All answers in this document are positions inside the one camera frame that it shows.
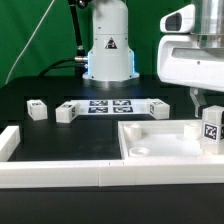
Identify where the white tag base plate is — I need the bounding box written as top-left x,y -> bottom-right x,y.
71,99 -> 147,115

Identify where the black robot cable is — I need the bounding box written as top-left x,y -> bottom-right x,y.
38,0 -> 89,78

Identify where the white thin cable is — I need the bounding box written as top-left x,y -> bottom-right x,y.
4,0 -> 56,85

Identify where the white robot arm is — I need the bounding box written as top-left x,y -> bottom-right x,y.
83,0 -> 224,108

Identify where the white square tabletop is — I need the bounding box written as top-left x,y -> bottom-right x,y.
118,120 -> 224,165

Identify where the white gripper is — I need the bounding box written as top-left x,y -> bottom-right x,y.
157,3 -> 224,118

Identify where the white U-shaped fence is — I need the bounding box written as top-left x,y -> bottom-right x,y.
0,126 -> 224,188

